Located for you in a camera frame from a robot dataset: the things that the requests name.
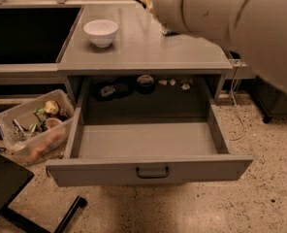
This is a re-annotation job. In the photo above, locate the grey metal cabinet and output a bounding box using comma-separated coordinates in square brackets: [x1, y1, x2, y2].
[58, 3, 232, 102]

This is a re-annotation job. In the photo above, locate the black drawer handle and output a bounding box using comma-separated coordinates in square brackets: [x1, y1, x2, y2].
[136, 167, 170, 180]

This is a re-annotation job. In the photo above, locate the clear plastic bin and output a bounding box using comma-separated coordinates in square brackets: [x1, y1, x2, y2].
[0, 89, 74, 162]

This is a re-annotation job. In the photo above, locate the dark object under cabinet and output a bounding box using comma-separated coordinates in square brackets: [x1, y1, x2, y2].
[92, 79, 134, 101]

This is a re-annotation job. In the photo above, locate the white cable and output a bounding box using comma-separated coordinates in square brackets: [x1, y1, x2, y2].
[229, 61, 246, 142]

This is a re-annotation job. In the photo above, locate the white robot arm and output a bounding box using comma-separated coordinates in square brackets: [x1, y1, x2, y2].
[140, 0, 287, 93]

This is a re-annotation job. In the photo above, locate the black round object under cabinet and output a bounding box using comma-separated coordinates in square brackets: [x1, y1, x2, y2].
[137, 75, 155, 94]

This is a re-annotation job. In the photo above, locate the white ceramic bowl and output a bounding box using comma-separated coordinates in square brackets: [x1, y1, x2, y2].
[83, 19, 118, 48]

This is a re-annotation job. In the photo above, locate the grey open top drawer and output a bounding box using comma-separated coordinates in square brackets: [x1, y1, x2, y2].
[45, 78, 254, 188]

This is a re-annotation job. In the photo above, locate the black chair base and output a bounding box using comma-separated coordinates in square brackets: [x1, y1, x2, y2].
[0, 149, 88, 233]

